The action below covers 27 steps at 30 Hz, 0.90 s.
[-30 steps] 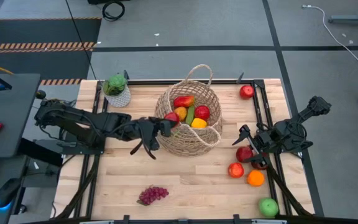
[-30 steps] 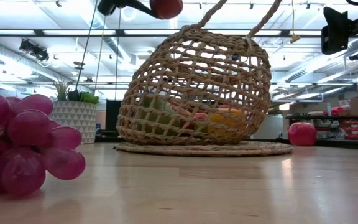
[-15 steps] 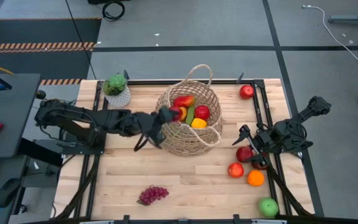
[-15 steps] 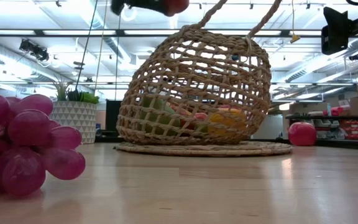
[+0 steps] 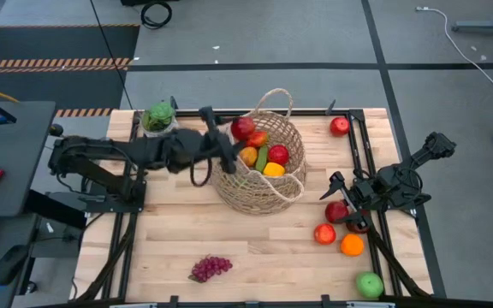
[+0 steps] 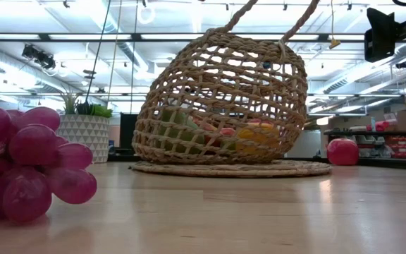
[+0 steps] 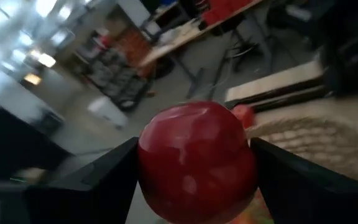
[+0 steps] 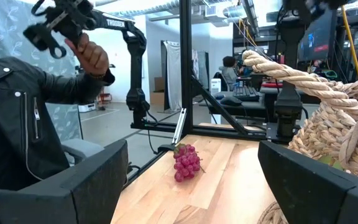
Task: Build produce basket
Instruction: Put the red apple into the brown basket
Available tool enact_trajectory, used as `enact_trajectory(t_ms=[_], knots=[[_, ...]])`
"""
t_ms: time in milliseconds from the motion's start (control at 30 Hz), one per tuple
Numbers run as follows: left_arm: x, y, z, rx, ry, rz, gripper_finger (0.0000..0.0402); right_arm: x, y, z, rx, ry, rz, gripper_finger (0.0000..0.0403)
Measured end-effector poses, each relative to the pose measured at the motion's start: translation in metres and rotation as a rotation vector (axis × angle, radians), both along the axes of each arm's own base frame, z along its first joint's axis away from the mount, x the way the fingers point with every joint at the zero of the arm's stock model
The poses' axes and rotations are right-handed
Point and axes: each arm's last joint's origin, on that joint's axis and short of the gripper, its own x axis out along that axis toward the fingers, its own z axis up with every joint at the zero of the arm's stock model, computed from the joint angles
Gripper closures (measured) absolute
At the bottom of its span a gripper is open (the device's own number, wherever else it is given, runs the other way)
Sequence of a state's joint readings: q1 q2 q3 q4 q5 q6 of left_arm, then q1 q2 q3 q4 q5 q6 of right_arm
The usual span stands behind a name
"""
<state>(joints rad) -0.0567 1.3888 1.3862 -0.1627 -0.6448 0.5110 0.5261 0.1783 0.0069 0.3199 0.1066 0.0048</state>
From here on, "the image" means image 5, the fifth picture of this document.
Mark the dark red apple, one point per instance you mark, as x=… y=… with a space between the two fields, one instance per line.
x=358 y=230
x=242 y=128

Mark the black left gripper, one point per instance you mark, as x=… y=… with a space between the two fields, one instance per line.
x=186 y=149

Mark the red yellow mango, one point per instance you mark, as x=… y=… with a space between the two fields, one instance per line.
x=324 y=234

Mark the purple grape bunch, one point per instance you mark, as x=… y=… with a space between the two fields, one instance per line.
x=210 y=268

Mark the orange fruit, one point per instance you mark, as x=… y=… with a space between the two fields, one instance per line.
x=352 y=245

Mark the succulent in white patterned pot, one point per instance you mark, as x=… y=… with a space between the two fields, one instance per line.
x=158 y=117

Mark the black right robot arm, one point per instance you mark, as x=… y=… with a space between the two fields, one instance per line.
x=437 y=143

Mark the black aluminium table frame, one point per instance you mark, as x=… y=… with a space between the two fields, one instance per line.
x=315 y=113

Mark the dark grey side desk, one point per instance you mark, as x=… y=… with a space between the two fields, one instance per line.
x=19 y=128

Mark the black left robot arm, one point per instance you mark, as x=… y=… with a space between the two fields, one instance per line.
x=114 y=150

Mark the orange yellow mango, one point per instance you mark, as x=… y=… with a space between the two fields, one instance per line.
x=248 y=156

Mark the black round knob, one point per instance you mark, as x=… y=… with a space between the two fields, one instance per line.
x=56 y=130

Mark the bright green apple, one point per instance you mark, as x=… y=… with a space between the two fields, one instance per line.
x=369 y=285

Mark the grey metal table leg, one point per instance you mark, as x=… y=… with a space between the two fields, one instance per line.
x=486 y=26

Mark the black computer mouse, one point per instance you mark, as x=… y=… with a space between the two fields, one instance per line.
x=10 y=265

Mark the black hazard striped floor mat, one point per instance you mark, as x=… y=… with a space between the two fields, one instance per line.
x=58 y=43

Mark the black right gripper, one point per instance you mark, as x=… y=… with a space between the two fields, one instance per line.
x=366 y=192

